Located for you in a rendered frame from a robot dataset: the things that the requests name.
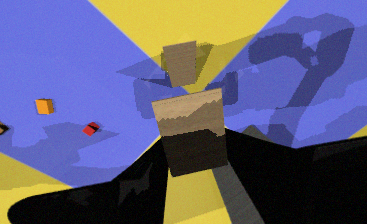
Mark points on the small red block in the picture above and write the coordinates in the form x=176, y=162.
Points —
x=91, y=128

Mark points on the small orange block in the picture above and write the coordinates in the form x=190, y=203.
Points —
x=44, y=106

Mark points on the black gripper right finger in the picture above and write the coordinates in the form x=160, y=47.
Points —
x=281, y=181

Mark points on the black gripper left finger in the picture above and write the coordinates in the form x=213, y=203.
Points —
x=135, y=196

